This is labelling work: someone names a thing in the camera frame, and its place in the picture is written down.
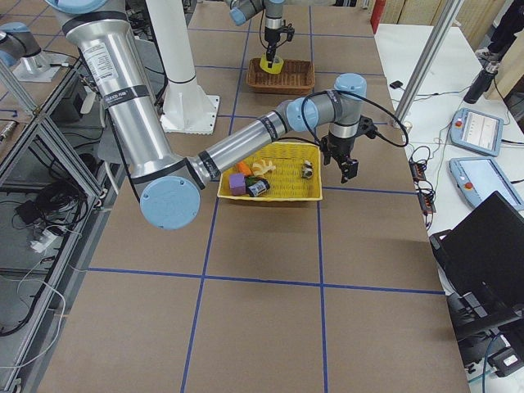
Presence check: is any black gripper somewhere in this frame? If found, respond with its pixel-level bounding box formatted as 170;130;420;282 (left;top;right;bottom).
264;24;295;68
320;134;359;183

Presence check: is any yellow tape roll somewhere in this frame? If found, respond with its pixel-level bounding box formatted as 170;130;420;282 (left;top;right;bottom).
260;56;284;75

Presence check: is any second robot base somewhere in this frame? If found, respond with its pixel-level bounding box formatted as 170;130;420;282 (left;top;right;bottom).
1;22;59;83

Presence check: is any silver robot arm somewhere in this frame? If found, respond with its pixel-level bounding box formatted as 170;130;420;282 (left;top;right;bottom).
49;1;367;230
225;0;295;68

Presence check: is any brown wicker basket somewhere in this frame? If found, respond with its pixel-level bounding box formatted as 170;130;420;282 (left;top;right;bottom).
246;57;315;96

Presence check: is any yellow woven basket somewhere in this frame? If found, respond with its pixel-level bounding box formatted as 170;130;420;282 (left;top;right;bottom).
217;142;323;202

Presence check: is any toy panda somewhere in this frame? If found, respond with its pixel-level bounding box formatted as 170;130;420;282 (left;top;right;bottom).
301;160;314;179

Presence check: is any toy croissant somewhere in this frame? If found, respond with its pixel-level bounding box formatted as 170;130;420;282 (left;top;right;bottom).
251;159;276;177

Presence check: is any black tin can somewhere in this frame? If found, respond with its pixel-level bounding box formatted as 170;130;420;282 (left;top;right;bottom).
246;179;270;197

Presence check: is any orange toy carrot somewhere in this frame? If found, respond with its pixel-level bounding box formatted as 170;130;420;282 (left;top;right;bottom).
235;161;253;177

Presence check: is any purple block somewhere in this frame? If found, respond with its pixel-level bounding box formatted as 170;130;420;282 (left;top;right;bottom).
228;173;246;197

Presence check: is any upper teach pendant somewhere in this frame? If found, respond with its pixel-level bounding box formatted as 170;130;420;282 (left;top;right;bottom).
449;108;504;157

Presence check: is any teach pendant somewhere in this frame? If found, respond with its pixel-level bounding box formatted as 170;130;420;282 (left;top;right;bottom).
449;157;523;211
449;108;504;157

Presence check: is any lower teach pendant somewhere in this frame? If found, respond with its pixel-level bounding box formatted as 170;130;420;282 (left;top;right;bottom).
449;157;523;211

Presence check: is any black water bottle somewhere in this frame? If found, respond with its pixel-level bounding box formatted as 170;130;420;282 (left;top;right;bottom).
463;61;499;104

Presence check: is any black laptop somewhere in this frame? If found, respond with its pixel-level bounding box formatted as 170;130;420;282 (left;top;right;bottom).
428;190;524;341

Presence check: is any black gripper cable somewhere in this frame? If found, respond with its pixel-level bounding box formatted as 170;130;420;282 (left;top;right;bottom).
301;89;410;148

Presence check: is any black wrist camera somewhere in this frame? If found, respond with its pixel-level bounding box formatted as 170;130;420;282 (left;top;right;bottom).
356;115;378;139

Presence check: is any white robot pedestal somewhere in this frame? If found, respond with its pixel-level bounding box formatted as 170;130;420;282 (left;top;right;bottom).
147;0;220;134

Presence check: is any aluminium post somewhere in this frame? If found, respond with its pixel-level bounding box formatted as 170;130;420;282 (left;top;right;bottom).
392;0;464;128

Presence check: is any aluminium frame rack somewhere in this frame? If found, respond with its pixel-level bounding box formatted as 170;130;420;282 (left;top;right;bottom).
1;53;115;392

